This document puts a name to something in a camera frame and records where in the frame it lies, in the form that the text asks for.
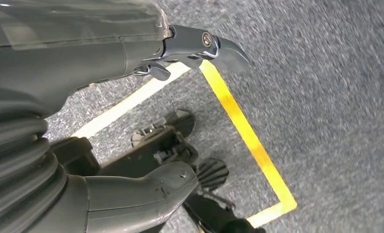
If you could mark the yellow floor tape square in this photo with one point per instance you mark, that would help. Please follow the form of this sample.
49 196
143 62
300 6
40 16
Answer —
243 128

